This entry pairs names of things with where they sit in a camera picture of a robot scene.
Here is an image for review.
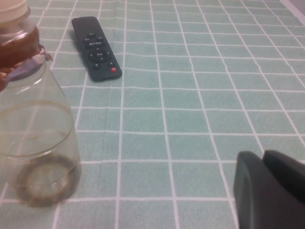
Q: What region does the cream cap brown label bottle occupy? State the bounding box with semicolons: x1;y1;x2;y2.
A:
0;0;82;208

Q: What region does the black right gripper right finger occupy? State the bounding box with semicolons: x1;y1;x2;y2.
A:
262;149;305;205

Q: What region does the black remote control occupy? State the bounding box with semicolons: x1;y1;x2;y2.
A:
71;16;123;83

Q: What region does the green checked tablecloth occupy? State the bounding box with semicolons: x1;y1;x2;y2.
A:
0;0;305;229

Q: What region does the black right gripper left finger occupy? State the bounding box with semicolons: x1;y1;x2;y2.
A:
233;150;305;229

